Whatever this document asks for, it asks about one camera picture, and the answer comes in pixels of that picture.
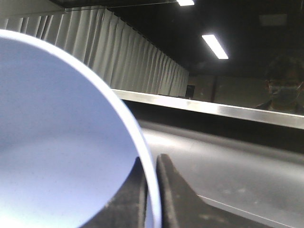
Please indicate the ceiling light panel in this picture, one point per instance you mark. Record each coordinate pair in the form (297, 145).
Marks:
(186, 2)
(215, 46)

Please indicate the white pleated curtain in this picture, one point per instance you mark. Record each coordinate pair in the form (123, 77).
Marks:
(114, 50)

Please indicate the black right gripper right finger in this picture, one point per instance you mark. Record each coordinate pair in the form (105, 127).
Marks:
(183, 208)

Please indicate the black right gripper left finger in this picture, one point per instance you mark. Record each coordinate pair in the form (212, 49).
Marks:
(127, 208)

